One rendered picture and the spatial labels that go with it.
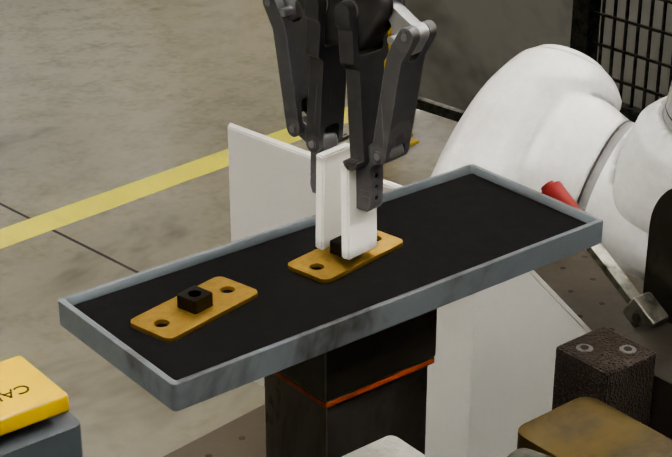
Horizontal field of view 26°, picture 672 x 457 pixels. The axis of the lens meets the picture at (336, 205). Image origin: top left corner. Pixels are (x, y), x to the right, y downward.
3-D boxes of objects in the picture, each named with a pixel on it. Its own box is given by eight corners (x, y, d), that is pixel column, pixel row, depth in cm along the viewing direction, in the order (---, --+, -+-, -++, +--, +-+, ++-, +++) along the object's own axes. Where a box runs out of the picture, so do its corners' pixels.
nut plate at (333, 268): (325, 285, 96) (325, 268, 96) (284, 268, 99) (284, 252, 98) (406, 244, 102) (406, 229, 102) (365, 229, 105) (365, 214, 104)
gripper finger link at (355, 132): (371, -12, 94) (388, -10, 93) (381, 153, 98) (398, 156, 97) (331, 1, 91) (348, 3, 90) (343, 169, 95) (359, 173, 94)
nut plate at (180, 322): (169, 344, 89) (168, 327, 89) (126, 325, 91) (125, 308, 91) (261, 295, 95) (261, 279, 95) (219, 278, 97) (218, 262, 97)
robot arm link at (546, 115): (436, 212, 178) (520, 61, 181) (569, 275, 171) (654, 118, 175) (410, 165, 163) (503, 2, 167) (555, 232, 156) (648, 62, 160)
